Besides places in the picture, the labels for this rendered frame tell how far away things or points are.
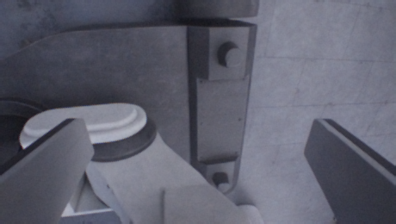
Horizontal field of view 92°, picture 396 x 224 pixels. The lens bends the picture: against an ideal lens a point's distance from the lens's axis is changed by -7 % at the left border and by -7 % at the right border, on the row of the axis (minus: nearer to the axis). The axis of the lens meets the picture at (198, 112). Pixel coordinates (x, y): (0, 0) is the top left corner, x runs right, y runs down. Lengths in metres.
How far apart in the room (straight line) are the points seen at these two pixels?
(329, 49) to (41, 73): 0.85
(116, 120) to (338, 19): 0.75
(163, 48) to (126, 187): 0.28
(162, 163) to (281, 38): 0.56
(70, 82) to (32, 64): 0.08
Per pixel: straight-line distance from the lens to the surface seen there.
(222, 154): 0.59
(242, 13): 0.45
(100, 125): 0.36
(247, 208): 1.13
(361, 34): 0.94
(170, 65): 0.46
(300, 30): 0.77
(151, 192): 0.29
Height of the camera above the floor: 0.61
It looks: 59 degrees down
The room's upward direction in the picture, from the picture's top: 159 degrees clockwise
